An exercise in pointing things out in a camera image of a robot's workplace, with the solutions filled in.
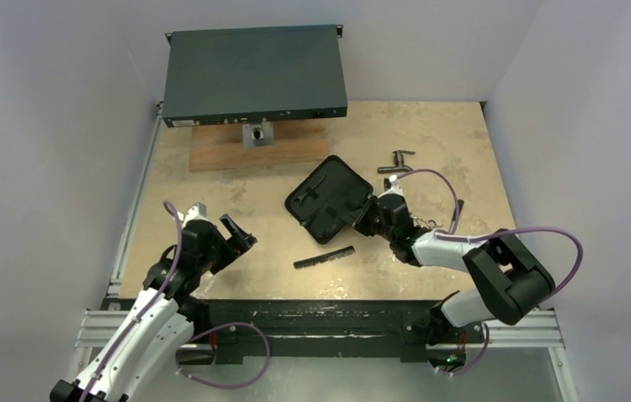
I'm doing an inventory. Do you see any wooden board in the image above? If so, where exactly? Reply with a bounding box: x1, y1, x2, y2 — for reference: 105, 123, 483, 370
188, 121, 330, 173

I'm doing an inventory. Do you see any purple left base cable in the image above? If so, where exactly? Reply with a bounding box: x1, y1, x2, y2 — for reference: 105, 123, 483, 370
174, 322, 272, 390

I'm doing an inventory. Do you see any grey metal bracket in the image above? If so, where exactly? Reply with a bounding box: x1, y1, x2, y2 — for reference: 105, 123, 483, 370
242, 121, 275, 148

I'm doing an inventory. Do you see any black hair clip in case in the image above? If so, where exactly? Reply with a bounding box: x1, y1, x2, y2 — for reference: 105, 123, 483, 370
298, 174, 327, 205

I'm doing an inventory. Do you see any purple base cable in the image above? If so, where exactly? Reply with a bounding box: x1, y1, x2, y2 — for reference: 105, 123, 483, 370
174, 322, 272, 390
434, 324, 491, 379

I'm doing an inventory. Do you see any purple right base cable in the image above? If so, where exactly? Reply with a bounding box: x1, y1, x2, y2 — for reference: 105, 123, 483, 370
434, 324, 491, 379

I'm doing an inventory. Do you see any black hair comb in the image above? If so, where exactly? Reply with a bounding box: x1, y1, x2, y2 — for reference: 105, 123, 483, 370
293, 245, 356, 270

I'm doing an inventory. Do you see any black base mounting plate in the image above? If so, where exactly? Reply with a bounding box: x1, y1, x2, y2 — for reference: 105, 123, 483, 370
101, 298, 485, 368

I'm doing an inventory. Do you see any dark metal pipe fitting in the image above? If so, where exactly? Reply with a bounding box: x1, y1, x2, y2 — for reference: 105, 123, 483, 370
377, 150, 416, 174

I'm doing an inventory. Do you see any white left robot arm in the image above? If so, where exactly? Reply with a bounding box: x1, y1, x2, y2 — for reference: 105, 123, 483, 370
49, 212, 257, 401

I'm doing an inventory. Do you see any aluminium frame rail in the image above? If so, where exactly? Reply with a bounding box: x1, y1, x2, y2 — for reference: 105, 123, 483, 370
74, 310, 564, 348

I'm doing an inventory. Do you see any black zippered tool case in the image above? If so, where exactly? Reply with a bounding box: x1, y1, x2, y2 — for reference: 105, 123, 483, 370
284, 155, 373, 245

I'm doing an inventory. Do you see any dark green rack device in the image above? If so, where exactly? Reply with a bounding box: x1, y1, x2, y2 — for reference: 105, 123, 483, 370
162, 24, 348, 127

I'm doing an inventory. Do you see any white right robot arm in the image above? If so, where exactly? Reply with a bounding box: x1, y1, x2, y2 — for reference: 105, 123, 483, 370
351, 193, 556, 345

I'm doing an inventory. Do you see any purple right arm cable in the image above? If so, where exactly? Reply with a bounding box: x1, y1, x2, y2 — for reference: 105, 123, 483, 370
395, 168, 584, 303

